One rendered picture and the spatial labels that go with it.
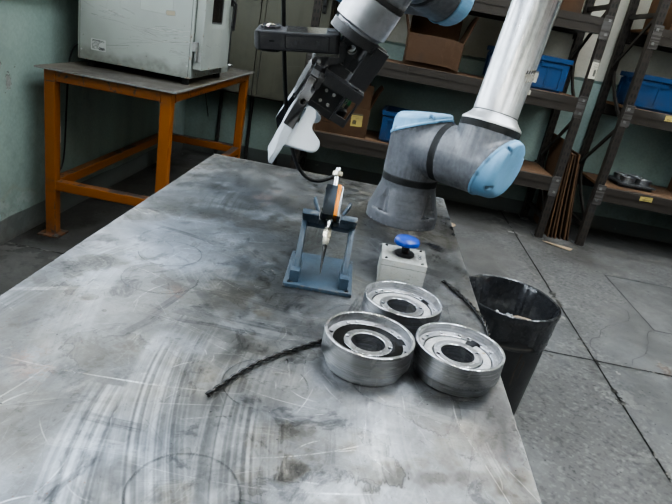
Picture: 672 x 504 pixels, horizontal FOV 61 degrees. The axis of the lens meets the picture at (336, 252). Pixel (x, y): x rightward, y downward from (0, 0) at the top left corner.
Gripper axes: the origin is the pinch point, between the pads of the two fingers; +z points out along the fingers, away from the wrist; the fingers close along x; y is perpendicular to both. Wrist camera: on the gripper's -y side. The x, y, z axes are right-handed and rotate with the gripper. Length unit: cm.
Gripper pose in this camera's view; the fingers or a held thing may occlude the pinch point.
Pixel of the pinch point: (269, 142)
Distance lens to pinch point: 85.4
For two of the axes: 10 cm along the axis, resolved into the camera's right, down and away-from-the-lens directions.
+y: 8.4, 4.7, 2.9
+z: -5.5, 7.2, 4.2
